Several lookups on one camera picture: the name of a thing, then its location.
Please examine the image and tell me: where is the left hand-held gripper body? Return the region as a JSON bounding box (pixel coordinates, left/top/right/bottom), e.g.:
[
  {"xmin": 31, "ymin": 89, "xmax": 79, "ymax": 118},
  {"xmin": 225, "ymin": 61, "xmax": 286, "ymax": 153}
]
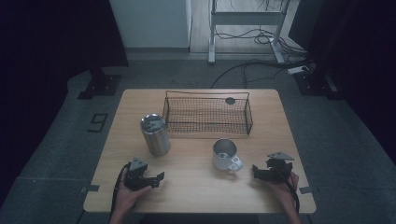
[{"xmin": 123, "ymin": 157, "xmax": 159, "ymax": 191}]

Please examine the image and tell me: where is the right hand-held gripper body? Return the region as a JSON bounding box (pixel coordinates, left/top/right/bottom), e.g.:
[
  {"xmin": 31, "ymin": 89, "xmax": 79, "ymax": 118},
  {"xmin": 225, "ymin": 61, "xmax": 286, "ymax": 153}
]
[{"xmin": 258, "ymin": 151, "xmax": 295, "ymax": 182}]

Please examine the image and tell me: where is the silver metal mug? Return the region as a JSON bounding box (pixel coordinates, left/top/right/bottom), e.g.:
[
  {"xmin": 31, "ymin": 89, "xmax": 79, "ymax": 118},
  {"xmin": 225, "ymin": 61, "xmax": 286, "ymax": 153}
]
[{"xmin": 212, "ymin": 138, "xmax": 244, "ymax": 173}]

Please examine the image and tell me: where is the stainless steel tumbler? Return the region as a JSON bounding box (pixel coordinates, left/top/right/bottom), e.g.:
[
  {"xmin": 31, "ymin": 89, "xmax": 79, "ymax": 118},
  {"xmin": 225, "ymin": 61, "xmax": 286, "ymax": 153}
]
[{"xmin": 139, "ymin": 113, "xmax": 172, "ymax": 158}]

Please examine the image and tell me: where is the black wire mesh basket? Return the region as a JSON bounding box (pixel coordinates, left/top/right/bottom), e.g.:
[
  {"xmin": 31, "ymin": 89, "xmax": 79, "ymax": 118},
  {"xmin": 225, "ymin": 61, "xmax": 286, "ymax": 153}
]
[{"xmin": 162, "ymin": 90, "xmax": 254, "ymax": 136}]

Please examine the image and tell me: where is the person's right hand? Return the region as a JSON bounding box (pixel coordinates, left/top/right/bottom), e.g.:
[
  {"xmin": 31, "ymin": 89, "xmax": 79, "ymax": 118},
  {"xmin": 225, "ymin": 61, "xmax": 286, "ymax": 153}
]
[{"xmin": 263, "ymin": 172, "xmax": 300, "ymax": 203}]

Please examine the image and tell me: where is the person's left hand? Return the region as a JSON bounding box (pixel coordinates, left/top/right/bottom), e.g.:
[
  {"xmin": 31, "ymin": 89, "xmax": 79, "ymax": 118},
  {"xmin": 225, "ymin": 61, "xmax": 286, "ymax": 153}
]
[{"xmin": 113, "ymin": 174, "xmax": 153, "ymax": 216}]

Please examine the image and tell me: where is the black stand base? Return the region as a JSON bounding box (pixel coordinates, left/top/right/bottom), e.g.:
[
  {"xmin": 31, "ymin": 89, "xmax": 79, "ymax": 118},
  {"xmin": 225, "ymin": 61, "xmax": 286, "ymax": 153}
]
[
  {"xmin": 77, "ymin": 66, "xmax": 122, "ymax": 101},
  {"xmin": 293, "ymin": 69, "xmax": 344, "ymax": 101}
]

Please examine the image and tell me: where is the white power strip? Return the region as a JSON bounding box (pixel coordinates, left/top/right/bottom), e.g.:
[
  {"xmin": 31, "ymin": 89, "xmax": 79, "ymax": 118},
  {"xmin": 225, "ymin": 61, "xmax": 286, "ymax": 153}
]
[{"xmin": 286, "ymin": 64, "xmax": 310, "ymax": 76}]

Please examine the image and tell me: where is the dark curtain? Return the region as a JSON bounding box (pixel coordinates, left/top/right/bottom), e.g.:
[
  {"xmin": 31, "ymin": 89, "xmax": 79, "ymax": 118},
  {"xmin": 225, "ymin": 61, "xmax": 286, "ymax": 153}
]
[
  {"xmin": 288, "ymin": 0, "xmax": 396, "ymax": 162},
  {"xmin": 0, "ymin": 0, "xmax": 130, "ymax": 200}
]

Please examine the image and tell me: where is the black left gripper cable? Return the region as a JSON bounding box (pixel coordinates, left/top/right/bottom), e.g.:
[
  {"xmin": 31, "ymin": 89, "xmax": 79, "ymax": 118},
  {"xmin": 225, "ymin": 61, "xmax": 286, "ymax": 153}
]
[{"xmin": 109, "ymin": 162, "xmax": 132, "ymax": 220}]

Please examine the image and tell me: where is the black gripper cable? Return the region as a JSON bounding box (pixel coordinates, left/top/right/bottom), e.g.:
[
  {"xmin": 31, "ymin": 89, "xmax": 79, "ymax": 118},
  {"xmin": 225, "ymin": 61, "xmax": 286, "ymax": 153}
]
[
  {"xmin": 276, "ymin": 169, "xmax": 301, "ymax": 215},
  {"xmin": 109, "ymin": 162, "xmax": 132, "ymax": 220}
]

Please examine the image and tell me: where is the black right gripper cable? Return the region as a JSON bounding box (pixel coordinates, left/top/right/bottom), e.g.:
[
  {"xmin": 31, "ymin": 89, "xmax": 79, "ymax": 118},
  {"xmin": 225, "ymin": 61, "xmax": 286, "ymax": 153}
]
[{"xmin": 276, "ymin": 169, "xmax": 301, "ymax": 215}]

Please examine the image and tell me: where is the bundle of black floor cables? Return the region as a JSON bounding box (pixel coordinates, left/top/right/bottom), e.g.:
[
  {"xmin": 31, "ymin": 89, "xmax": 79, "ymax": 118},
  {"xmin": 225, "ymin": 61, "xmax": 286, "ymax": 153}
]
[{"xmin": 210, "ymin": 26, "xmax": 314, "ymax": 90}]

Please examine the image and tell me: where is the white metal desk frame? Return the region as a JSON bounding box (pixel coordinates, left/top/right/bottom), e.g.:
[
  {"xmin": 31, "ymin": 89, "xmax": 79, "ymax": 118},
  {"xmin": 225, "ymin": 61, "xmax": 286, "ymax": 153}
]
[{"xmin": 207, "ymin": 0, "xmax": 292, "ymax": 65}]

